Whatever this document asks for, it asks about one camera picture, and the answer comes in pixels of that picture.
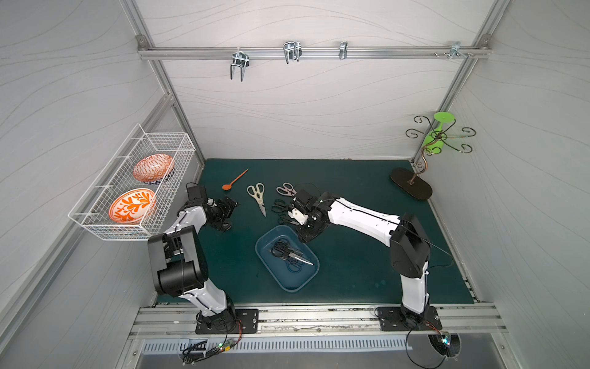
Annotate cream handled kitchen scissors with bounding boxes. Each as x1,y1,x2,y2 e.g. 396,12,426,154
247,182,267,217

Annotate black handled large scissors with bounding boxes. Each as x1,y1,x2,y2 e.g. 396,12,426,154
280,248,313,265

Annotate blue plastic storage box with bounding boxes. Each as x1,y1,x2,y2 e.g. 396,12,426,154
254,225,320,294

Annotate blue handled scissors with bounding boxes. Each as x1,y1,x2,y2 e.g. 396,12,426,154
285,260,303,274

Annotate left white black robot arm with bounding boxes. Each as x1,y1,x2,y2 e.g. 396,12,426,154
147,182,238,324

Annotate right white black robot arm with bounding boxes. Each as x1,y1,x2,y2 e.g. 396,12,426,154
287,190,431,321

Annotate black scissors middle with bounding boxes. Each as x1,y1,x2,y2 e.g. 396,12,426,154
271,199,288,215

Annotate orange plastic spoon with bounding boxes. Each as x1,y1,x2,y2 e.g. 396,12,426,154
222,169,249,192

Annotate orange patterned bowl upper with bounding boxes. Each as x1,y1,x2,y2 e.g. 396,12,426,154
132,154,175,185

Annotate orange patterned bowl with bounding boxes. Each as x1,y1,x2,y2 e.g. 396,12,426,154
108,188,156,224
132,154,175,185

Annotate orange patterned bowl lower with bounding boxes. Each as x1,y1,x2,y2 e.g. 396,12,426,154
108,188,156,224

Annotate black metal cup tree stand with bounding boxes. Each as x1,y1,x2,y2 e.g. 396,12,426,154
390,115,477,201

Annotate green plastic cup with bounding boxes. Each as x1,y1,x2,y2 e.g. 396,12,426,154
423,112,456,155

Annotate metal hook left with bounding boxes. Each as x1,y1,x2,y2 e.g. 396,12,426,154
230,51,250,81

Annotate metal hook middle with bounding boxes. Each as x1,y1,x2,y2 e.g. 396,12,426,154
283,41,303,64

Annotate metal hook small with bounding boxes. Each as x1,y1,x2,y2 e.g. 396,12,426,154
339,42,348,60

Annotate metal hook right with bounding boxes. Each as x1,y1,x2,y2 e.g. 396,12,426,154
433,42,474,60

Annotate pink grey handled scissors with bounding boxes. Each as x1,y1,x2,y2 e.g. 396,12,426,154
276,182,297,198

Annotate white wire basket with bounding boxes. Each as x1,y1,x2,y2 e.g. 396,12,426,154
69,125,195,241

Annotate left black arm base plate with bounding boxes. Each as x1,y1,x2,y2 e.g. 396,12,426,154
195,309,259,335

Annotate aluminium front rail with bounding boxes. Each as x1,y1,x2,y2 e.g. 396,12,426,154
128,303,508,339

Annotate aluminium rail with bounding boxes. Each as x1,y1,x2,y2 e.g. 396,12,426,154
128,303,508,339
138,45,493,62

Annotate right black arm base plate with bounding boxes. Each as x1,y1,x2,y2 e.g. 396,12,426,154
373,305,443,331

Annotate white perforated cable duct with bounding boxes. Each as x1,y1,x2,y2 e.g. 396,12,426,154
141,335,413,355

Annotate aluminium top rail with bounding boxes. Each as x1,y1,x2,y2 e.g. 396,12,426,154
138,45,493,62

